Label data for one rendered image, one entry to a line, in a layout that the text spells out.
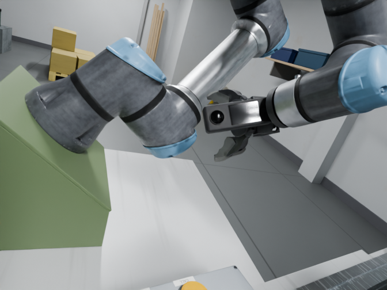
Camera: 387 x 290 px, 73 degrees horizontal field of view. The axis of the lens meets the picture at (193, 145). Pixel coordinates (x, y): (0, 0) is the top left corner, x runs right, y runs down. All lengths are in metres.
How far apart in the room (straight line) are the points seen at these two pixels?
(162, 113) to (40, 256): 0.34
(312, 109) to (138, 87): 0.31
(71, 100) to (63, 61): 4.56
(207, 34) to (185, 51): 0.70
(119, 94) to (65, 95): 0.09
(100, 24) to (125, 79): 7.56
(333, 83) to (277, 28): 0.43
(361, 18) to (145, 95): 0.36
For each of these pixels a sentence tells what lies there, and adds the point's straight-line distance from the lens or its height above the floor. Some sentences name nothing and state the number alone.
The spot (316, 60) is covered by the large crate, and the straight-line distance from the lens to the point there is 3.80.
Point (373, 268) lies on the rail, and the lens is 0.71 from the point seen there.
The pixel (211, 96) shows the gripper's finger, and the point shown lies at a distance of 0.58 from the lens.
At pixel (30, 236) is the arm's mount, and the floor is 0.89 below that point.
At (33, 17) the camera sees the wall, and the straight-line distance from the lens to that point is 8.24.
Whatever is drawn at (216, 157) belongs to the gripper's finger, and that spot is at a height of 1.06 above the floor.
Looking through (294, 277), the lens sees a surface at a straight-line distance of 0.71.
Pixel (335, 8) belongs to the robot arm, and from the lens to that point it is 0.44.
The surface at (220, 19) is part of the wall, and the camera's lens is 7.29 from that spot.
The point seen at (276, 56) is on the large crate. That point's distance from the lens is 4.52.
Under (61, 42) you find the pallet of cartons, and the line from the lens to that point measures 5.61.
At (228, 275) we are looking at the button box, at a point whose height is 0.96.
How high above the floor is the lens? 1.27
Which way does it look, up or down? 21 degrees down
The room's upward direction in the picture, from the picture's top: 18 degrees clockwise
